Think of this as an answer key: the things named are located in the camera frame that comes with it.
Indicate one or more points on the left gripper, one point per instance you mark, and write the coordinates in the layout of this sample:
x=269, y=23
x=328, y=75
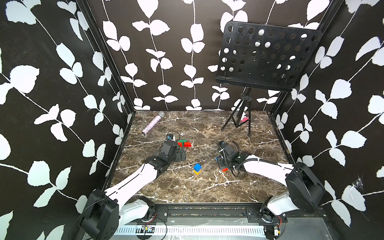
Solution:
x=178, y=157

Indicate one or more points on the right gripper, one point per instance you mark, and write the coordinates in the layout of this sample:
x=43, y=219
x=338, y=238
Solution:
x=222, y=161

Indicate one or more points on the dark green long lego brick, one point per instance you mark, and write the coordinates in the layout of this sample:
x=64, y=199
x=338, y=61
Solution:
x=181, y=140

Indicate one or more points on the blue square lego brick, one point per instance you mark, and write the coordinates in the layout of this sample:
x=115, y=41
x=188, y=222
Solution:
x=197, y=168

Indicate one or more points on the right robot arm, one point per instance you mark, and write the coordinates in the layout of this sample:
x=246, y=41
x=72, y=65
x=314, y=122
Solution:
x=304, y=189

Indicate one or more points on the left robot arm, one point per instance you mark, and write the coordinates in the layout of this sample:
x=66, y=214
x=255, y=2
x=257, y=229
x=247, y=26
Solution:
x=106, y=211

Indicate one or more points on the purple glitter microphone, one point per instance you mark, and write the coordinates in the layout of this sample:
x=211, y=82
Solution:
x=154, y=121

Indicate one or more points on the black perforated music stand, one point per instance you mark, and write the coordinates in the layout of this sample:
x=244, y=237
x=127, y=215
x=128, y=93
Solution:
x=256, y=56

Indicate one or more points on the black mounting rail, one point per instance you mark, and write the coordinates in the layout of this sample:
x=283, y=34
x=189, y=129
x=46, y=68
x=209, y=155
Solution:
x=248, y=211

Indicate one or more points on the white slotted cable duct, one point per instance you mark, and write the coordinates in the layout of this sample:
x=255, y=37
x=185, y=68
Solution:
x=161, y=230

